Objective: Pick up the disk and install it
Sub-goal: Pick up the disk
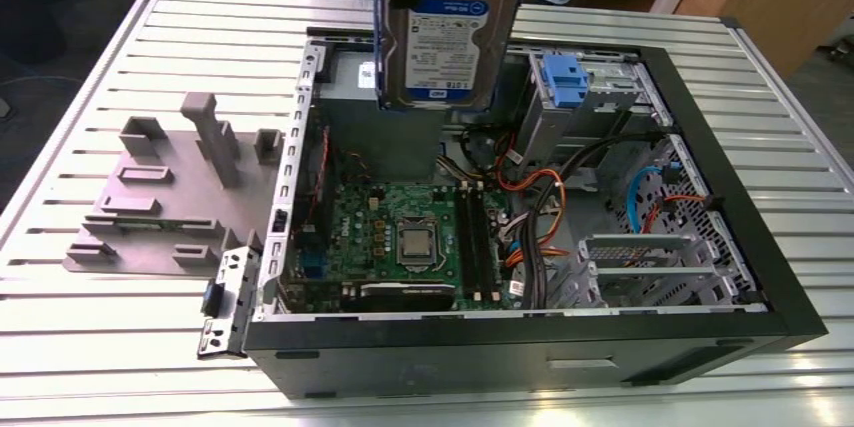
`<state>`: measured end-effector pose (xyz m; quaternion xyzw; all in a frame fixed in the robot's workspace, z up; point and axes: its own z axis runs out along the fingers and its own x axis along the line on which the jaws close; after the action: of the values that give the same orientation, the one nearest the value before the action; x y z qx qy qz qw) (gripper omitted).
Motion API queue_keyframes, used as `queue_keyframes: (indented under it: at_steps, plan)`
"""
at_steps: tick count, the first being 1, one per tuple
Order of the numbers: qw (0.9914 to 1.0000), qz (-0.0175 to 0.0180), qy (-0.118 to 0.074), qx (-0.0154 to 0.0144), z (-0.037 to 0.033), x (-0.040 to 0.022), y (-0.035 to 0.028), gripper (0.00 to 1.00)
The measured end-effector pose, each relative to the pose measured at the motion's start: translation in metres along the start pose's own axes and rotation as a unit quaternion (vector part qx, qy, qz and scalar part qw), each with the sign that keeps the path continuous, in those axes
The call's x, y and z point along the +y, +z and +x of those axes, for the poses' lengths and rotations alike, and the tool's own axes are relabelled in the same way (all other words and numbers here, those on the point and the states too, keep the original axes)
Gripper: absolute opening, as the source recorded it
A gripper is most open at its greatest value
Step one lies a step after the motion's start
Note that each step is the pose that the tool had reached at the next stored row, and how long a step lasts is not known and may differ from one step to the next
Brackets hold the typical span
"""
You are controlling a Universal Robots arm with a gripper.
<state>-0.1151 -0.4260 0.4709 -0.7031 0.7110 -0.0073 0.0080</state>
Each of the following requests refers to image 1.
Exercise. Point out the hard disk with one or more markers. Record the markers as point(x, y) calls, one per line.
point(454, 47)

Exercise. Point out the silver disk bay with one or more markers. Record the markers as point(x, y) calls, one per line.
point(654, 272)

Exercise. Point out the blue plastic drive latch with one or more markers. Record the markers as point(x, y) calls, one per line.
point(566, 79)

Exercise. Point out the grey power supply unit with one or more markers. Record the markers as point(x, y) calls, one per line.
point(361, 147)

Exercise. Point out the silver optical drive cage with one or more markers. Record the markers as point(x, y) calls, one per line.
point(548, 132)

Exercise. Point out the black case fan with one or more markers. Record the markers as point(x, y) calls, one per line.
point(309, 182)

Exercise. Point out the green motherboard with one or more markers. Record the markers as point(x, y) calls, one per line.
point(363, 207)

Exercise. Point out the silver CPU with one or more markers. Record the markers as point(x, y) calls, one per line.
point(419, 242)

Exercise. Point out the wooden cabinet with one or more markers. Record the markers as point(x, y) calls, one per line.
point(768, 7)

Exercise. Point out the grey parts rack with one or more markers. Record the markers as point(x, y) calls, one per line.
point(194, 197)

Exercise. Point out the black RAM slot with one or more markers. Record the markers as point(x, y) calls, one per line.
point(486, 247)
point(470, 247)

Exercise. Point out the CPU socket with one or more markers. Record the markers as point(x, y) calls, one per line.
point(419, 264)

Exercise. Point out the green RAM stick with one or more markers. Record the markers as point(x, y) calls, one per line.
point(167, 223)

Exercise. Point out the black graphics card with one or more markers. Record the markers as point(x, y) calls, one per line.
point(401, 294)

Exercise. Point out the black open PC case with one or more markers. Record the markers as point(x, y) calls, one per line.
point(467, 362)

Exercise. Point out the silver hinged slot bracket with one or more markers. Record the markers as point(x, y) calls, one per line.
point(237, 287)

